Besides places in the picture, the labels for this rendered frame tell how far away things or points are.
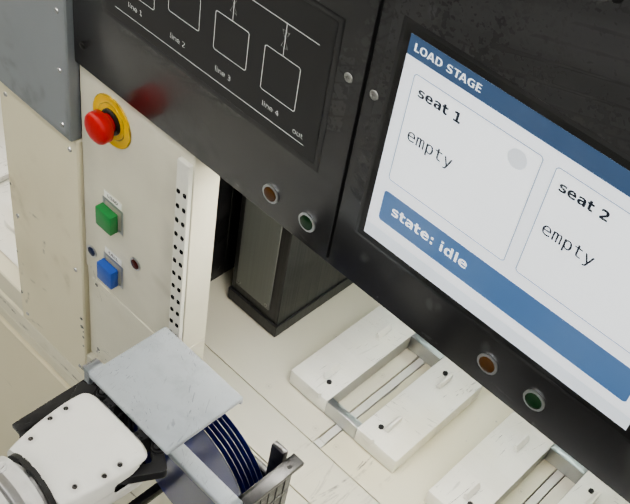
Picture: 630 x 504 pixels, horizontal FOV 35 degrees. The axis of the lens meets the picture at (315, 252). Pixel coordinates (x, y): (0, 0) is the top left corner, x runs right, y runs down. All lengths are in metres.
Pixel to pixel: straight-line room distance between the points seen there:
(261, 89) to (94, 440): 0.36
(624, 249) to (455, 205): 0.15
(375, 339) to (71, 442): 0.71
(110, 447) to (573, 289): 0.45
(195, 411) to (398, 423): 0.54
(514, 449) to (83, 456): 0.73
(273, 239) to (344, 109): 0.62
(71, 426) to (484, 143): 0.48
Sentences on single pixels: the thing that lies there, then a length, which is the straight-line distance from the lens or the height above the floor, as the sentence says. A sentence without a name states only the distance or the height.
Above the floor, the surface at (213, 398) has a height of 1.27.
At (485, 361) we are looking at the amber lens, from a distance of 0.88.
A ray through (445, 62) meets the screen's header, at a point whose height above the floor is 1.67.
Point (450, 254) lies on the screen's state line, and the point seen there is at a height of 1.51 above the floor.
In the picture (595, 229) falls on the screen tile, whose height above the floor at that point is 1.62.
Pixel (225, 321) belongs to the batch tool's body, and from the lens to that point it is 1.60.
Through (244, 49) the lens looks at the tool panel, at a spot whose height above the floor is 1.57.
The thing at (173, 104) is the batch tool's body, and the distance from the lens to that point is 1.05.
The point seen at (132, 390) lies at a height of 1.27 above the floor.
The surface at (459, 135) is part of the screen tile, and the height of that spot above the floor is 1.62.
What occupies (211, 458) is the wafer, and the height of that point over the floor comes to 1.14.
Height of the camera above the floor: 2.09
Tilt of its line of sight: 45 degrees down
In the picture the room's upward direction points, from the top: 11 degrees clockwise
